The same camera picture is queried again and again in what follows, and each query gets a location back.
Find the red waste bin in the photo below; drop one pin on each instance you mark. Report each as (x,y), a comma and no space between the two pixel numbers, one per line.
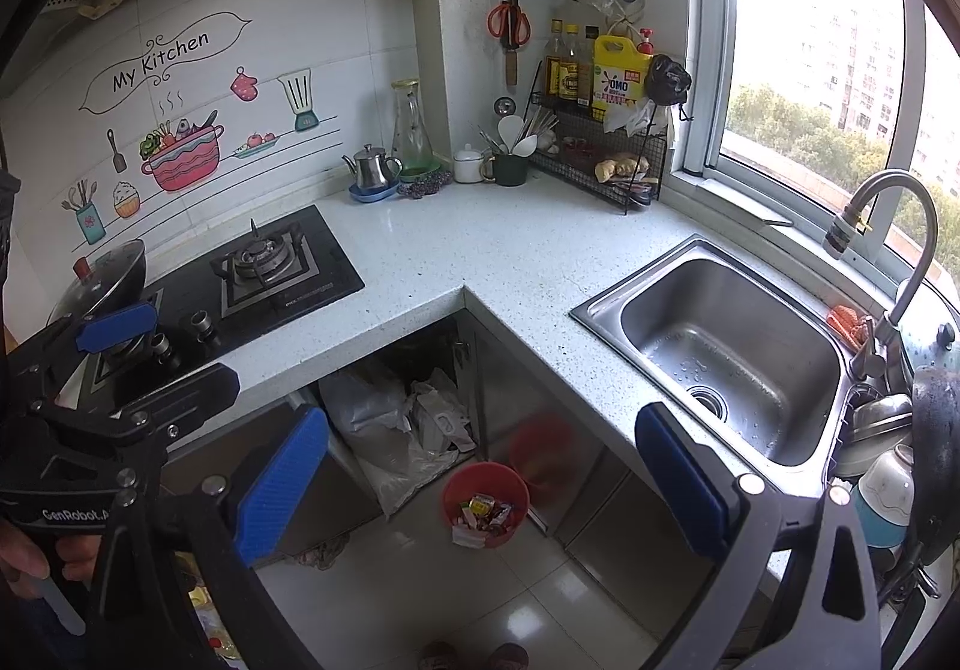
(465,479)

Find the kitchen wall sticker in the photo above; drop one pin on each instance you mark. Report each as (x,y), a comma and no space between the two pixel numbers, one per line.
(184,160)

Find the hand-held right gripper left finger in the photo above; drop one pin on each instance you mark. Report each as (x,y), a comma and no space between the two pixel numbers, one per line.
(281,482)

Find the blue saucer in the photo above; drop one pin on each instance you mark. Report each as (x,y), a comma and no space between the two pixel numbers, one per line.
(373,194)

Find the white plastic bags bundle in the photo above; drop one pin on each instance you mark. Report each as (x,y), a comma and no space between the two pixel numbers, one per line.
(637,118)

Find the white paper scrap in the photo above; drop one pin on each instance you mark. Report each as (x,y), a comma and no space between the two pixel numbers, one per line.
(469,539)

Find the steel pot lid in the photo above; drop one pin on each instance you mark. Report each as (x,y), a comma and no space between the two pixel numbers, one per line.
(930,332)

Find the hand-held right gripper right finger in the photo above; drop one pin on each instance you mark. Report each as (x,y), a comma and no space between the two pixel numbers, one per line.
(682,482)

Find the amber oil bottle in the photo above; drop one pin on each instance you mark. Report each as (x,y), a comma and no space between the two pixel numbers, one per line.
(553,70)
(570,73)

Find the purple scouring cloth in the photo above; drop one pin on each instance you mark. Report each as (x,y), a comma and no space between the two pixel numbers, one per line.
(424,186)

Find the window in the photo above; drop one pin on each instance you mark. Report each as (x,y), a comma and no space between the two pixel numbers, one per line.
(810,77)

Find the black plastic bag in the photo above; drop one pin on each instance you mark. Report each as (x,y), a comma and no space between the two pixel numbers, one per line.
(666,79)

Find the orange scrubber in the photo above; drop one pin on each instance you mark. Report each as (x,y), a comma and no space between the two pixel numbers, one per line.
(844,325)

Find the white lidded jar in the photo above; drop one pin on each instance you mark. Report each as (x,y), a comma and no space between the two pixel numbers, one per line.
(468,166)

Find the steel sink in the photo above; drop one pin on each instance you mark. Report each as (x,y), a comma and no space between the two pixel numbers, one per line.
(712,340)

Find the white spoon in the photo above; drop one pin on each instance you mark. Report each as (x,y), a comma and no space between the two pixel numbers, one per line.
(525,146)

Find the white rice paddle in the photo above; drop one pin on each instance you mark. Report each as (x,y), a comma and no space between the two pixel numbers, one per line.
(510,131)

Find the glass carafe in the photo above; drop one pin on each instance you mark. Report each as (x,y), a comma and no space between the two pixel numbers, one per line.
(411,130)

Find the grey translucent plastic bag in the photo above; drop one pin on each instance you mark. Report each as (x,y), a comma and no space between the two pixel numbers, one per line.
(367,430)

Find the bundle of chopsticks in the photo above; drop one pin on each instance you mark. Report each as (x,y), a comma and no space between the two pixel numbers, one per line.
(540,124)

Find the steel teapot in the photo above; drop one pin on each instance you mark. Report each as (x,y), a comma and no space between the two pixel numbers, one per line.
(369,169)

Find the yellow detergent jug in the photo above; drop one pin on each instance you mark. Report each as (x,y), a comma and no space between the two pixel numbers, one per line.
(619,77)

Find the person's left hand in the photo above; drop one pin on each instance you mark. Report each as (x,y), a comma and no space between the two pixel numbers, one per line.
(26,561)

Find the floor rag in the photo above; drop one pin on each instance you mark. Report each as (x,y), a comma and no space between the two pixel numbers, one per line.
(322,554)

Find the black gas stove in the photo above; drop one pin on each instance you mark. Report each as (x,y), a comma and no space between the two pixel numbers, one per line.
(322,280)

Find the white crumpled plastic bag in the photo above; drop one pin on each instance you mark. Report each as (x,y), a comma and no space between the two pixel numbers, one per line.
(442,415)

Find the dark green utensil mug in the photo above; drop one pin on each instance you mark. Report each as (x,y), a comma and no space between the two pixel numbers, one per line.
(510,171)

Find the red spray bottle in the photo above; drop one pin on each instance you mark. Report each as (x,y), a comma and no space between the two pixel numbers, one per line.
(646,39)

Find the black wok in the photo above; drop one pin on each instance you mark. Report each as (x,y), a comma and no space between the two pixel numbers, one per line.
(105,280)

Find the steel ladle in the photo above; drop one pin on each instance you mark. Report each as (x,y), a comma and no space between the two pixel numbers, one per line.
(504,107)

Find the person's shoe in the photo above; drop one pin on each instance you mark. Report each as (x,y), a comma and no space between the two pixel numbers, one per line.
(508,656)
(439,656)

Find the ginger root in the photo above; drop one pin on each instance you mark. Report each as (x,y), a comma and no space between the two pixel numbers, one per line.
(621,169)

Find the green saucer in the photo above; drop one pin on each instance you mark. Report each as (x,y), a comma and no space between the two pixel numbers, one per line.
(421,173)

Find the steel bowl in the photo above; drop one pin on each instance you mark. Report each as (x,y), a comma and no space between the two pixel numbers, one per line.
(877,426)

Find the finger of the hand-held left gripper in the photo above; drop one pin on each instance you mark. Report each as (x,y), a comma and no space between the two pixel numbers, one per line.
(195,392)
(116,328)

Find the black frying pan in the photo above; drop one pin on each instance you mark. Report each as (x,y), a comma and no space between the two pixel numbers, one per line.
(937,460)

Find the white bowl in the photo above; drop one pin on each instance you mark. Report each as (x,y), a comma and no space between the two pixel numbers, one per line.
(889,482)

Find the steel faucet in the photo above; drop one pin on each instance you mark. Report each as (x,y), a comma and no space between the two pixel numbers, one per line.
(922,212)

